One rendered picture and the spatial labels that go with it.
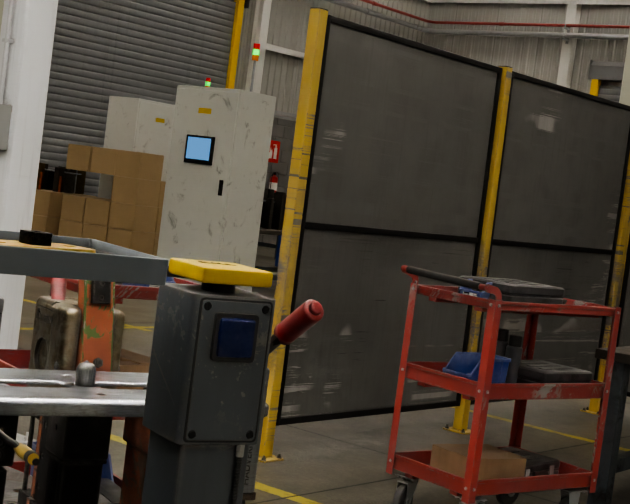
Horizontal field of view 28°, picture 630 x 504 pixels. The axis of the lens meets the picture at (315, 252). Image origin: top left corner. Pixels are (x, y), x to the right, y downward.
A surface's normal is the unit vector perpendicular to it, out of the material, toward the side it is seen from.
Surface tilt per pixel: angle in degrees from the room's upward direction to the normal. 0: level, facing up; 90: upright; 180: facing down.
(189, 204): 90
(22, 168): 90
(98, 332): 78
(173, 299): 90
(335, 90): 89
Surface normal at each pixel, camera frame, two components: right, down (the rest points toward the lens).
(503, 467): 0.53, 0.11
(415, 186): 0.78, 0.14
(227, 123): -0.61, -0.04
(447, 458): -0.84, -0.08
